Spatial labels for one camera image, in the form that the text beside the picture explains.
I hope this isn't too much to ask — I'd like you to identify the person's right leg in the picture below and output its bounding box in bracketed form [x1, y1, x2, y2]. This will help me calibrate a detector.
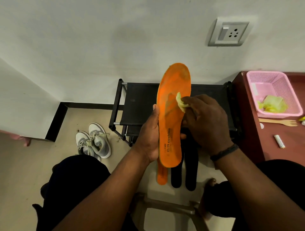
[200, 159, 305, 231]

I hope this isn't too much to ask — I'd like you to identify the black fabric shoe rack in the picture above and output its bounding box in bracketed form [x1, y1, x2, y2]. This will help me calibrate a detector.
[109, 79, 239, 147]

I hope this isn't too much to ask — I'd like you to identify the small white tube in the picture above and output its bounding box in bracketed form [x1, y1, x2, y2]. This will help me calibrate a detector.
[274, 135, 285, 149]

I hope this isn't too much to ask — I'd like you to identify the yellow-green cleaning cloth piece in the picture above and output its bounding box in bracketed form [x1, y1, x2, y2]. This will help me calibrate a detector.
[176, 92, 190, 113]

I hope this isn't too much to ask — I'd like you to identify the person's leg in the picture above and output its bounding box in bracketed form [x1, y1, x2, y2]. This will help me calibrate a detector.
[200, 159, 305, 231]
[32, 155, 139, 231]

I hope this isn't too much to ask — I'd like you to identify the pink plastic basket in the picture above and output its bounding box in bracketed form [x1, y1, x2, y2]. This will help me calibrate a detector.
[246, 71, 303, 119]

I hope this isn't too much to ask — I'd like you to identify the person's left leg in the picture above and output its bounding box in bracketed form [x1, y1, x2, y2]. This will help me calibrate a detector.
[32, 155, 139, 231]

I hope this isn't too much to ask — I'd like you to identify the person's right foot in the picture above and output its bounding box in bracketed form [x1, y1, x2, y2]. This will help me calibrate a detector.
[200, 178, 217, 220]

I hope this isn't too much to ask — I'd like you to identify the black shoe insole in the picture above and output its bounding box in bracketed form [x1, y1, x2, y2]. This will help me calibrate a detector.
[185, 133, 199, 191]
[171, 140, 185, 188]

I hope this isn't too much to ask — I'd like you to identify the crumpled yellow-green cloth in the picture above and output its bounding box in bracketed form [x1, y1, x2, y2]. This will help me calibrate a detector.
[257, 95, 288, 113]

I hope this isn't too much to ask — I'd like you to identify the person's left forearm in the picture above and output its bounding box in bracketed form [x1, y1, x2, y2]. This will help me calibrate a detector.
[51, 146, 152, 231]

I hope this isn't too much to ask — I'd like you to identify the wooden fork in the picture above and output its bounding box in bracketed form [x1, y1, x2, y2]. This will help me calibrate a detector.
[258, 118, 298, 127]

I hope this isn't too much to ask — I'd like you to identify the person's right hand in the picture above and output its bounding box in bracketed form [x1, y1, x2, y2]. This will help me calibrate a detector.
[181, 94, 235, 156]

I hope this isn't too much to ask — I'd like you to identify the person's right forearm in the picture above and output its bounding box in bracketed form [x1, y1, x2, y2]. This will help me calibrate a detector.
[213, 149, 305, 231]

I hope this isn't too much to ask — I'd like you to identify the grey wall socket switch plate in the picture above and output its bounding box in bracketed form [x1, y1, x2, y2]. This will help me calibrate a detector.
[208, 17, 250, 47]

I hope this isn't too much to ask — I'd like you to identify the reddish brown wooden table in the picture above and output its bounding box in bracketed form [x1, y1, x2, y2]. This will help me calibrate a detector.
[232, 71, 305, 165]

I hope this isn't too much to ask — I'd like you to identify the black wristband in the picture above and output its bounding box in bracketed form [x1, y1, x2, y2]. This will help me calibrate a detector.
[210, 144, 239, 162]

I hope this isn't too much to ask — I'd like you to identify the person's left hand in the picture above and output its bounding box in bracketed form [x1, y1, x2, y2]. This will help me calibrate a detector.
[132, 104, 187, 165]

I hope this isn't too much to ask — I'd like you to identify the orange shoe insole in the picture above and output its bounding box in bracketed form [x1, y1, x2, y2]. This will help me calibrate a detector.
[156, 158, 169, 185]
[156, 63, 192, 168]

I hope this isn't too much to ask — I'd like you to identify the white grey sneaker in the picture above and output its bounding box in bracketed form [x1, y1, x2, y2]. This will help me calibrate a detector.
[75, 131, 102, 162]
[88, 122, 112, 159]

